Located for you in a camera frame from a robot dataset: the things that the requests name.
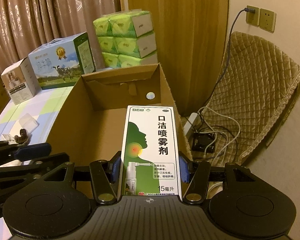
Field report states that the white power strip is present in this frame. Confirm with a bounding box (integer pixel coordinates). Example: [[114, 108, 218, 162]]
[[182, 112, 199, 137]]

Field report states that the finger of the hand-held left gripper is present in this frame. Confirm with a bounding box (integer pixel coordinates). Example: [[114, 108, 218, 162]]
[[0, 141, 52, 164], [0, 152, 70, 200]]

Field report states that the wooden wardrobe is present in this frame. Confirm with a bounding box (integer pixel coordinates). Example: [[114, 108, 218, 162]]
[[125, 0, 232, 117]]

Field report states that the beige wall socket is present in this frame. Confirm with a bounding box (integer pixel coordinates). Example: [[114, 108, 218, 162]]
[[245, 5, 260, 27], [259, 8, 277, 33]]

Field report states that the small white product box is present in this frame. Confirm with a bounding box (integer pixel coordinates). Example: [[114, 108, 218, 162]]
[[0, 57, 42, 105]]

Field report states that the black power adapter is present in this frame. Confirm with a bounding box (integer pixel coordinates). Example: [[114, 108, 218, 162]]
[[192, 132, 217, 153]]

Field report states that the white green medicine box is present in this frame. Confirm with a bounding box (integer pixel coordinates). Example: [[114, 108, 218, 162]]
[[120, 105, 183, 202]]

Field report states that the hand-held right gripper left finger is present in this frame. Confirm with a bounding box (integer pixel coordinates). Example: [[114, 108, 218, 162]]
[[41, 151, 122, 204]]

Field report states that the stack of green tissue packs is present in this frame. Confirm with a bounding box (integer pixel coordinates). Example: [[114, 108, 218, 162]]
[[93, 10, 158, 68]]

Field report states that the brown shiny curtain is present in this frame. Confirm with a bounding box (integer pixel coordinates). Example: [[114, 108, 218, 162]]
[[0, 0, 123, 78]]

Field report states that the dark fuzzy sock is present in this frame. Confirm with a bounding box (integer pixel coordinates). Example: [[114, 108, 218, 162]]
[[14, 129, 28, 144]]

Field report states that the clear plastic bag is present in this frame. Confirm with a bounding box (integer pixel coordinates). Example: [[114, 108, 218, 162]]
[[18, 113, 38, 133]]

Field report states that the blue milk carton box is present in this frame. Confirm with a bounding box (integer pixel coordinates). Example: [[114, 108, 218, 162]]
[[28, 32, 96, 90]]

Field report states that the beige quilted cover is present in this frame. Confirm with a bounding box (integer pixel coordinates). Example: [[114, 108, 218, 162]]
[[205, 31, 300, 168]]

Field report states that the brown cardboard box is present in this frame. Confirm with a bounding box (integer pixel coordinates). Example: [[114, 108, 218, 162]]
[[47, 62, 193, 200]]

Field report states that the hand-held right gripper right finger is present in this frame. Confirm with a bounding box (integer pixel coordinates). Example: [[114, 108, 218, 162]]
[[178, 151, 259, 205]]

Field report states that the grey charger cable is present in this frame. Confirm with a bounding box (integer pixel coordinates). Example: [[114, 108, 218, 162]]
[[200, 7, 255, 120]]

